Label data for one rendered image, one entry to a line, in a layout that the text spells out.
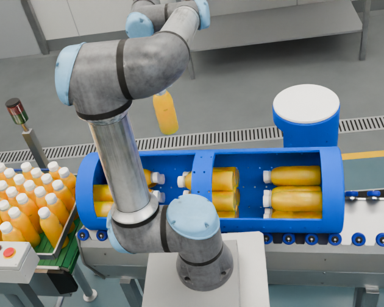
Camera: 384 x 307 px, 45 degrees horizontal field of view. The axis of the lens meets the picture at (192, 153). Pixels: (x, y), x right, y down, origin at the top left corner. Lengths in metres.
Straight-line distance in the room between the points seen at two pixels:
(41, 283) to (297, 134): 1.19
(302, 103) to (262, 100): 1.84
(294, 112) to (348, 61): 2.36
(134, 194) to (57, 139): 2.99
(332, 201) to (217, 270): 0.45
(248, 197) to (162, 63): 0.95
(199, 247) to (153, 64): 0.46
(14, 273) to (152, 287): 0.57
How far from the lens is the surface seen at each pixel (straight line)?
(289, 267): 1.69
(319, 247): 1.64
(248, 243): 1.37
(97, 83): 0.87
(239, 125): 3.62
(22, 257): 1.63
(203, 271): 1.16
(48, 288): 1.92
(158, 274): 1.27
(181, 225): 1.05
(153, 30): 1.25
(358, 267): 1.69
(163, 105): 1.53
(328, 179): 1.45
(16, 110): 2.07
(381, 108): 3.78
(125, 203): 1.05
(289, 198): 1.51
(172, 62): 0.88
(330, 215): 1.47
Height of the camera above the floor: 2.24
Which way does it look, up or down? 41 degrees down
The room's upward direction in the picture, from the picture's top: 12 degrees counter-clockwise
